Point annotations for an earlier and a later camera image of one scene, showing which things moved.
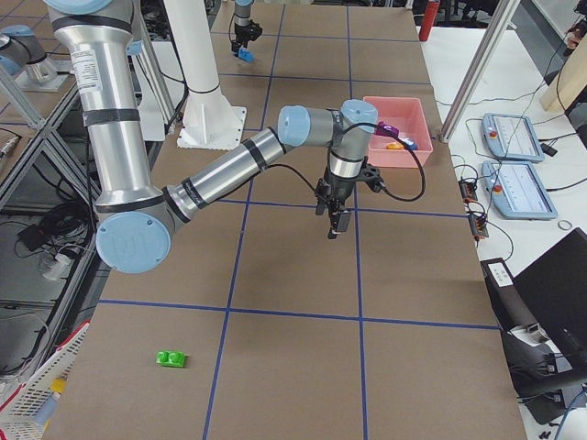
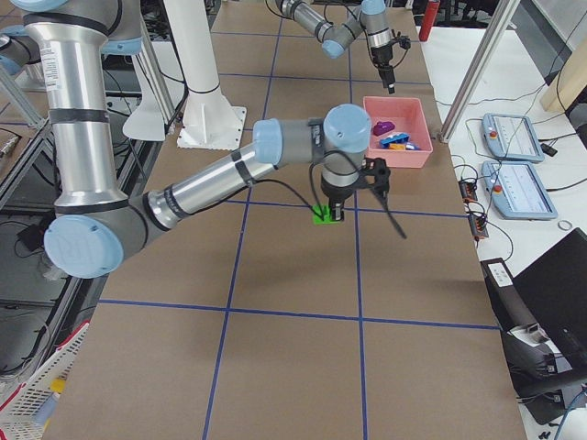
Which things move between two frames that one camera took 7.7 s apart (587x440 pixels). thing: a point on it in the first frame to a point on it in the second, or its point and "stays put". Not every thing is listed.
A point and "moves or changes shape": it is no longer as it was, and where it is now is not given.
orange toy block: (394, 146) stays put
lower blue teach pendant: (516, 191) stays put
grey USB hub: (477, 221) stays put
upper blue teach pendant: (511, 137) stays put
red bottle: (429, 18) stays put
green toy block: (171, 358) moves or changes shape
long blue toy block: (247, 55) to (393, 139)
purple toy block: (389, 127) stays put
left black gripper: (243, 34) to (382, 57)
